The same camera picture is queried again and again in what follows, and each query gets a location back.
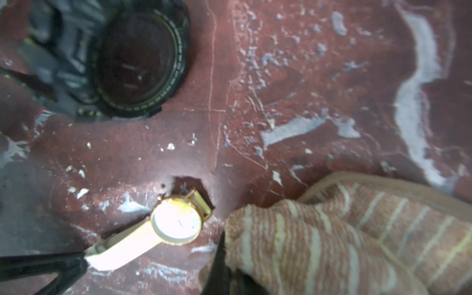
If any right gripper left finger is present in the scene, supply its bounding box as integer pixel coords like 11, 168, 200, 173
1, 252, 89, 295

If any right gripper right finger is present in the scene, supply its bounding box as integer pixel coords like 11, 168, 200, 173
201, 232, 236, 295

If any cream strap watch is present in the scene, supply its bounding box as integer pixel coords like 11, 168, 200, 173
84, 189, 213, 271

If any beige striped cloth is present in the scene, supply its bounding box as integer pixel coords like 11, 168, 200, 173
223, 172, 472, 295

